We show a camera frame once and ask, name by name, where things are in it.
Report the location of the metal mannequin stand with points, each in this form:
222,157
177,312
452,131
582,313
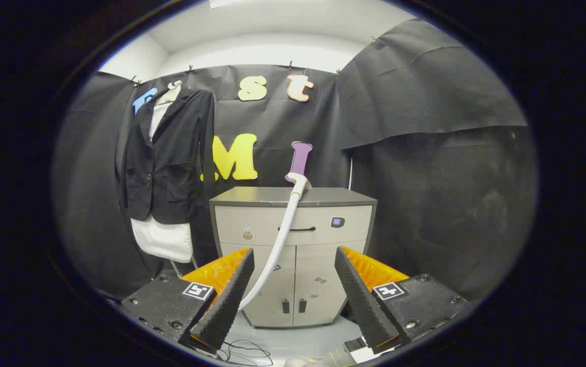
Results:
177,267

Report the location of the black backdrop cloth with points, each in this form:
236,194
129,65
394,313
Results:
425,102

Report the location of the black jacket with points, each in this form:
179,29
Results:
176,163

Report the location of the grey cabinet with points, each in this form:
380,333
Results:
334,244

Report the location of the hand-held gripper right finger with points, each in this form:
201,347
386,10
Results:
367,306

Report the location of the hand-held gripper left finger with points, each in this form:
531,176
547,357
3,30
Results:
224,306

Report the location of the white mannequin torso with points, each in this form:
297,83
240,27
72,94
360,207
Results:
163,239

